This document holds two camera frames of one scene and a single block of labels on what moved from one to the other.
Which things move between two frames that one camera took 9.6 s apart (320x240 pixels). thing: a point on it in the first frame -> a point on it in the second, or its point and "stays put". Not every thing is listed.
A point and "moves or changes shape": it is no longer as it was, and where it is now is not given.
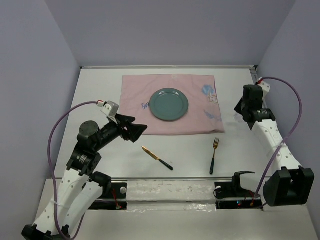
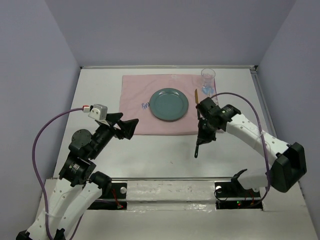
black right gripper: [238, 107] -> [203, 138]
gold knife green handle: [154, 157] -> [196, 96]
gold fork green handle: [215, 145] -> [196, 150]
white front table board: [185, 209] stays put
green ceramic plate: [168, 104] stays put
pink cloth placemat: [204, 115] stays put
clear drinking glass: [238, 118] moves or changes shape
